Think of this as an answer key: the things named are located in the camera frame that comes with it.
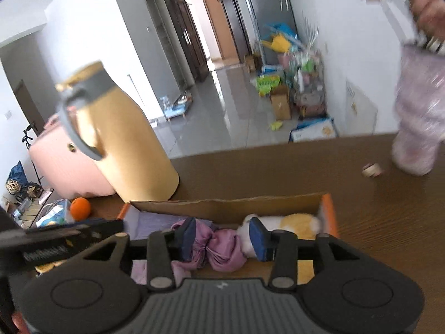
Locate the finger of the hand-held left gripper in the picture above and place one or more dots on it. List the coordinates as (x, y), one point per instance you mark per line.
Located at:
(97, 231)

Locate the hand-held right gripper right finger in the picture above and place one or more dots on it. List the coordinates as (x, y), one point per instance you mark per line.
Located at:
(259, 240)

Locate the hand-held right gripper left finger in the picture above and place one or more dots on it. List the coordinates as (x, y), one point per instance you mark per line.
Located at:
(187, 240)

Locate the pink satin cloth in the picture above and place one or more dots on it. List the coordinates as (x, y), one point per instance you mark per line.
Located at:
(222, 247)

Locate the purple knit cloth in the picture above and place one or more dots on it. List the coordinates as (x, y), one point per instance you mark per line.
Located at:
(156, 221)

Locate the white yellow plush toy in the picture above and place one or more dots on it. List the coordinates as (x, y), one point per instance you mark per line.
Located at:
(299, 223)

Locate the red cardboard box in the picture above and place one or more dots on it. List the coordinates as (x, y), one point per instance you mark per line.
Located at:
(226, 208)

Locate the orange fruit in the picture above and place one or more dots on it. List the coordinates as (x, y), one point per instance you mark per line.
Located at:
(80, 209)

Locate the blue white tissue pack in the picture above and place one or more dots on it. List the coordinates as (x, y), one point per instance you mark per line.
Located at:
(54, 215)

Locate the pink suitcase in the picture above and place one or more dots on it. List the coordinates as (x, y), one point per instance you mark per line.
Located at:
(69, 174)

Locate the blue bag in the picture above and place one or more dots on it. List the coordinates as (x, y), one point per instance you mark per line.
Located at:
(15, 174)

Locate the black tripod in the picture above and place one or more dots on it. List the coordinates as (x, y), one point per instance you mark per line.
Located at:
(34, 167)

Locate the yellow thermos jug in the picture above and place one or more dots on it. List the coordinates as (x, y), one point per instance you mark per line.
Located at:
(128, 139)

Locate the white flat carton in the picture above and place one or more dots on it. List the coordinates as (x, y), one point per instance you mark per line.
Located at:
(313, 131)

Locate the dried flower petal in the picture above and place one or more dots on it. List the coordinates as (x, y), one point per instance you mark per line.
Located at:
(371, 170)

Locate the blue pet feeding table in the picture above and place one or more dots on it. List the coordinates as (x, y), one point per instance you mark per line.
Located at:
(177, 108)

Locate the brown cardboard carton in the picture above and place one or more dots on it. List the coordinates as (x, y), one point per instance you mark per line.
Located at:
(281, 104)

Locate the green packet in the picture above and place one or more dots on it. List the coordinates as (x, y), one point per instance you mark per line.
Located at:
(267, 84)

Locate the cluttered clear storage rack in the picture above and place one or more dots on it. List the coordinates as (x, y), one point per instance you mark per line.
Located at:
(306, 83)

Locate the yellow blue plastic toy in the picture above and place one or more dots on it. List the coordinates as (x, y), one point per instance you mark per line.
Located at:
(280, 41)

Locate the purple ceramic vase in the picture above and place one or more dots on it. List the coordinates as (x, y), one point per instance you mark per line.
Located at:
(420, 111)

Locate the brown wooden door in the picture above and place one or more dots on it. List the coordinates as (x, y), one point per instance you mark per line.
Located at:
(217, 24)

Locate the grey refrigerator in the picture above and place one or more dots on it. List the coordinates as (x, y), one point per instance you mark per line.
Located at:
(267, 10)

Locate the white low wall cover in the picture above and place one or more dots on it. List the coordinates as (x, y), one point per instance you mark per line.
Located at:
(361, 108)

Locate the dark wooden door frame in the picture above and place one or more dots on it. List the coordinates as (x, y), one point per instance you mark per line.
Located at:
(187, 34)

